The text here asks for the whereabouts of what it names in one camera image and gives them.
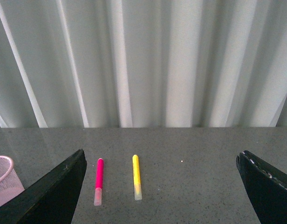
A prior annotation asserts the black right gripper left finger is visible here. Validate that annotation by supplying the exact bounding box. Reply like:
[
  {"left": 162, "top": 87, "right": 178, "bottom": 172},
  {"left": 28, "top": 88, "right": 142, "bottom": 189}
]
[{"left": 0, "top": 149, "right": 87, "bottom": 224}]

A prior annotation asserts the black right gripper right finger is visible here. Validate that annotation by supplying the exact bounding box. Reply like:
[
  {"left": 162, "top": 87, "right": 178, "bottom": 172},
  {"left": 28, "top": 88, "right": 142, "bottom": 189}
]
[{"left": 236, "top": 150, "right": 287, "bottom": 224}]

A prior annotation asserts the pink highlighter pen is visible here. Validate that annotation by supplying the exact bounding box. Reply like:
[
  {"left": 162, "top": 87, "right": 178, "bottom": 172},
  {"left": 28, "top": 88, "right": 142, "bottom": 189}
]
[{"left": 94, "top": 158, "right": 104, "bottom": 206}]

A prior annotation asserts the pink mesh pen cup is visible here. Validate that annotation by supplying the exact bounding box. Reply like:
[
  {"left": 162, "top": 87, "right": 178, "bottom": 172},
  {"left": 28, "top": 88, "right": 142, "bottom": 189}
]
[{"left": 0, "top": 155, "right": 25, "bottom": 207}]

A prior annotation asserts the yellow highlighter pen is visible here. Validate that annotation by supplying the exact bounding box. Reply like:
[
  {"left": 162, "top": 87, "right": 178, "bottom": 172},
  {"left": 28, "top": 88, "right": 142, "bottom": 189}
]
[{"left": 132, "top": 154, "right": 142, "bottom": 201}]

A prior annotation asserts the white pleated curtain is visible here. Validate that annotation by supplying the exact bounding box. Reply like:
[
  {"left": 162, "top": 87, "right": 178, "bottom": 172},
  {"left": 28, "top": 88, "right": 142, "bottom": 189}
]
[{"left": 0, "top": 0, "right": 287, "bottom": 128}]

